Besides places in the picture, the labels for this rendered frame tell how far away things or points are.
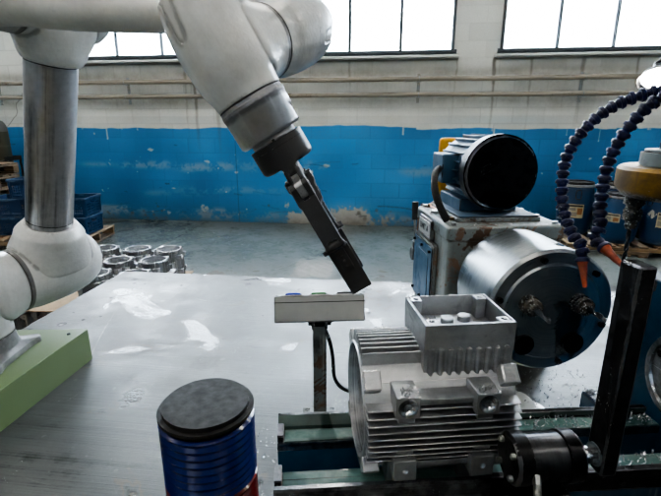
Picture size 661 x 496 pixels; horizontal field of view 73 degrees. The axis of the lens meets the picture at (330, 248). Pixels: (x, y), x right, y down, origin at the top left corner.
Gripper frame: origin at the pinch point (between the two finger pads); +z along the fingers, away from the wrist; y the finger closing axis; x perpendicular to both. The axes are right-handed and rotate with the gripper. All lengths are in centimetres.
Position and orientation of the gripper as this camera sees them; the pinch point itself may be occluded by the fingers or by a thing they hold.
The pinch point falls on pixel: (348, 263)
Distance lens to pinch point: 64.6
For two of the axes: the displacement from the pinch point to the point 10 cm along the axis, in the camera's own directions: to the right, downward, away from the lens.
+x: -8.6, 5.0, 0.8
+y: -0.7, -2.7, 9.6
